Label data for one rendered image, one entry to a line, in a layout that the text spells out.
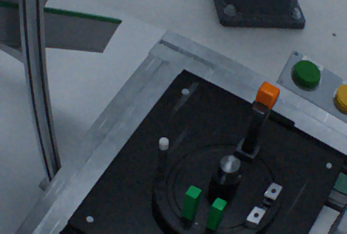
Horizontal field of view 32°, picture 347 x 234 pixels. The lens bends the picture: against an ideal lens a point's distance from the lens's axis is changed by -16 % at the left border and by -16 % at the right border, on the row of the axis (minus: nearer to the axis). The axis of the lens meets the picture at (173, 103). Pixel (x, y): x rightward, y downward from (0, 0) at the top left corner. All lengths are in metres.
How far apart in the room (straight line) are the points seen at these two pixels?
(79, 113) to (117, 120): 0.13
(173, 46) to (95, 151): 0.17
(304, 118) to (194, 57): 0.16
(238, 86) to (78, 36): 0.20
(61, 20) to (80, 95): 0.25
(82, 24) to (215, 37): 0.32
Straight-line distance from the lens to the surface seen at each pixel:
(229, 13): 1.00
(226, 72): 0.82
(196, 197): 0.62
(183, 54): 0.83
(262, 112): 0.65
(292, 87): 0.82
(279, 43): 1.00
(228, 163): 0.63
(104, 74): 0.93
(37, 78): 0.64
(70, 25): 0.69
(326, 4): 1.11
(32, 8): 0.56
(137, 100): 0.79
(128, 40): 0.97
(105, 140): 0.76
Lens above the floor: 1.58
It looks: 53 degrees down
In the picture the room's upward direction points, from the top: 5 degrees clockwise
